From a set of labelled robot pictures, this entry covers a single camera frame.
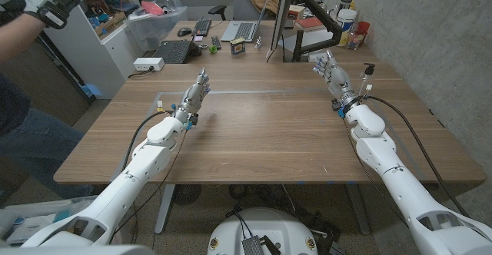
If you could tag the small black keyboard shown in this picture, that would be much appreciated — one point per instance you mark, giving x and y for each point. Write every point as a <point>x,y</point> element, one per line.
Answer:
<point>202,27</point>

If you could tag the grey office chair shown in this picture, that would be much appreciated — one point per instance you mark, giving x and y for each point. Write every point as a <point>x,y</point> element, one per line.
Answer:
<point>244,9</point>

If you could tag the clear jar coloured items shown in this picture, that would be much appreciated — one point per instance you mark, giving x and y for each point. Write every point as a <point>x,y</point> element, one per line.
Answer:
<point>355,42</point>

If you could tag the person's black white gloved hand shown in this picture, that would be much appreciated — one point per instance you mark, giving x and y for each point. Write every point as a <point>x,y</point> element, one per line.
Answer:
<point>48,1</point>

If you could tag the black computer mouse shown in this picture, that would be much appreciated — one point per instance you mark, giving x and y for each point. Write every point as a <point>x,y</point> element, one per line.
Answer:
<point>184,32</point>

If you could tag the clear plastic storage bin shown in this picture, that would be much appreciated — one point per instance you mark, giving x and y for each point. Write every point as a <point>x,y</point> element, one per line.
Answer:
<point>157,28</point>

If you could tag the black computer monitor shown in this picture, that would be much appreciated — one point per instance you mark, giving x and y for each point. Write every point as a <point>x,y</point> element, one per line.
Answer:
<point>282,13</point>

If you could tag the white wipes canister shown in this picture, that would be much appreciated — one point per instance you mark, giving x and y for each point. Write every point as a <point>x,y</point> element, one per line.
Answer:
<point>346,22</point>

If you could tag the clear dispenser bottle black pump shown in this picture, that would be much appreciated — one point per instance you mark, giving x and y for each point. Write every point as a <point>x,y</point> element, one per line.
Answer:
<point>368,70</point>

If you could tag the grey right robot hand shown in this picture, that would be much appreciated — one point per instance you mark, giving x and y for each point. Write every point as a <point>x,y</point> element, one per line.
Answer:
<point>336,79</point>

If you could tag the small blue yellow box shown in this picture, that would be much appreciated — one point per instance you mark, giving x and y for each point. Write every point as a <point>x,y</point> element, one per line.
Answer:
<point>237,46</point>

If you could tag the cardboard box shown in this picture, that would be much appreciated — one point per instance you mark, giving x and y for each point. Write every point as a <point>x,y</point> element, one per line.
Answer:
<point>111,24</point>

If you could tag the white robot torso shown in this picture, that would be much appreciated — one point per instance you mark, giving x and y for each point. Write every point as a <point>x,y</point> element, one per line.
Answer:
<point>265,228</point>

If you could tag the orange box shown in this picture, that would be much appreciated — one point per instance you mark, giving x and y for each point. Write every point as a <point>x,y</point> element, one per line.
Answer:
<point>296,12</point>

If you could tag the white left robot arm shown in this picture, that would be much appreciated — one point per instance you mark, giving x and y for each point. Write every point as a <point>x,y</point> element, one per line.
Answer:
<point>134,170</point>

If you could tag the white table leg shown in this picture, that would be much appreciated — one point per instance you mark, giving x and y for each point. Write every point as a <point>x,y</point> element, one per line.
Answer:
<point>357,209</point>
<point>164,209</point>

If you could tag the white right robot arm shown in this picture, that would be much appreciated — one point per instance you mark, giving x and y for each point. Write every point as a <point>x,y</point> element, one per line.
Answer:
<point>396,178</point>

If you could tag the round black floor fan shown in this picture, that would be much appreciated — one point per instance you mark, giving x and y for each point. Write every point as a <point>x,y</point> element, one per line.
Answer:
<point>186,194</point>

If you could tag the flat white box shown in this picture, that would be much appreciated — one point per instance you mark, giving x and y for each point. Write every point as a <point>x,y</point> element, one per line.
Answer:
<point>320,57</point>

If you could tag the pink flat package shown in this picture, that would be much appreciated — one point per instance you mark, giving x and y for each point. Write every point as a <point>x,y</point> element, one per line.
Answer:
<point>151,8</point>

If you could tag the black remote control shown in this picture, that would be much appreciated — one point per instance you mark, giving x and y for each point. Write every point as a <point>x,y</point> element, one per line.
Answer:
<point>216,42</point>

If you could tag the white power strip box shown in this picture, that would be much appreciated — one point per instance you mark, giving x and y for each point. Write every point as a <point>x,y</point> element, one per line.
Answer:
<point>148,63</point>

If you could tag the person's bare forearm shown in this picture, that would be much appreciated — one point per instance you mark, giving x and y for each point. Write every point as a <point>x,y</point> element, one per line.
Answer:
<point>17,36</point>

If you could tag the white shelf cabinet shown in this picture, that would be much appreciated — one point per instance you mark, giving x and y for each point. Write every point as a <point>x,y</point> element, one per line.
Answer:
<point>92,59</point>

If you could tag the large black keyboard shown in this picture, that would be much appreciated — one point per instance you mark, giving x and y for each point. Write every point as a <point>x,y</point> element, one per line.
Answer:
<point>175,51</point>

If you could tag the small clear glass object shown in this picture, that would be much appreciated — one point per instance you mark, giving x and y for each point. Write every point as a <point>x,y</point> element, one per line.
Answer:
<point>258,42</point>

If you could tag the person in dark shirt jeans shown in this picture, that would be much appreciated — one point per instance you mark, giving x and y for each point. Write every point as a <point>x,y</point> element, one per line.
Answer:
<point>34,147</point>

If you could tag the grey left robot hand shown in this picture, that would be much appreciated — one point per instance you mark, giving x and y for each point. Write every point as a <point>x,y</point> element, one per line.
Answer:
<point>194,95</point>

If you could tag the red book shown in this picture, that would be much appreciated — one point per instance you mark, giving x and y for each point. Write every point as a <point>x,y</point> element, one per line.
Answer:
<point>309,24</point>

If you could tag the silver laptop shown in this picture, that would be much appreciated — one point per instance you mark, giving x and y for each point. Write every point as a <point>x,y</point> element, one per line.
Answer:
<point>242,30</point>

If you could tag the red cup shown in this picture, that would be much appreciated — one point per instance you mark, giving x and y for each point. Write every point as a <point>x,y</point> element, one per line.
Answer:
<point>363,27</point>

